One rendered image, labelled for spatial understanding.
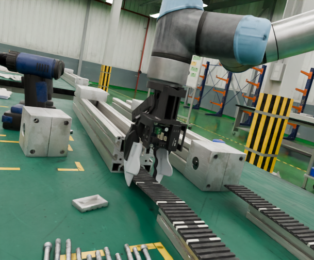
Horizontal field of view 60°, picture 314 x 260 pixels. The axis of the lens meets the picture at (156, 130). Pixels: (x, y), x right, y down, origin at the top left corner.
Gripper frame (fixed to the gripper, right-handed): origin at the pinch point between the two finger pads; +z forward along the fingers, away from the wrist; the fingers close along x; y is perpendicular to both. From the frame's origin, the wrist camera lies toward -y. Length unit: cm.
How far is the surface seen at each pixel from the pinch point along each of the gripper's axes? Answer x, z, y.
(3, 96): -35, 0, -89
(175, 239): -2.0, 0.5, 19.7
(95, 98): 1, -8, -64
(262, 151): 260, 46, -212
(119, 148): -3.8, -4.1, -6.8
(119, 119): 2.3, -6.3, -30.0
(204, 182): 14.1, -0.6, 2.1
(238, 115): 449, 27, -488
